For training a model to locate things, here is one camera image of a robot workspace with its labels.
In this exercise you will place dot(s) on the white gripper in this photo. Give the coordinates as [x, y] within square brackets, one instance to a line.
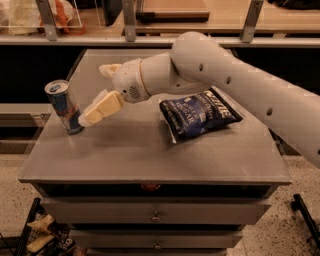
[128, 81]

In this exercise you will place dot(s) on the red bull can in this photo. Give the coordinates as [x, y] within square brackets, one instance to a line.
[63, 102]

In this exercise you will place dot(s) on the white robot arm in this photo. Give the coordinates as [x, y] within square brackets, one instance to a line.
[195, 63]

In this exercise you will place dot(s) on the blue chip bag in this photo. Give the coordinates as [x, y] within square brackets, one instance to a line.
[194, 115]

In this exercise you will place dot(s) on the wooden tray on shelf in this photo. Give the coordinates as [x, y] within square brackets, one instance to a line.
[149, 11]

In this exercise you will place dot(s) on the grey drawer cabinet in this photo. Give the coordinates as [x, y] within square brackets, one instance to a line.
[130, 157]

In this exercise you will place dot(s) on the clear plastic box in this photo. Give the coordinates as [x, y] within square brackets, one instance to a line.
[25, 17]

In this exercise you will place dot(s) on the upper grey drawer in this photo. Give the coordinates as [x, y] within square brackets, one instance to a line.
[90, 211]

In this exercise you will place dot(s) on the grey drawer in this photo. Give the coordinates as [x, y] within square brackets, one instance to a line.
[90, 211]
[156, 239]

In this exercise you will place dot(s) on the lower grey drawer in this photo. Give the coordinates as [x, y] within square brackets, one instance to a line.
[156, 239]

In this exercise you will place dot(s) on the metal shelf rail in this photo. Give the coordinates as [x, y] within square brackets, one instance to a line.
[156, 42]

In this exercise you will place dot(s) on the black wire basket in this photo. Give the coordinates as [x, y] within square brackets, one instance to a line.
[42, 235]

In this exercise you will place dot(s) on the black frame right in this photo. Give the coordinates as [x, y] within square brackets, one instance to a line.
[298, 205]

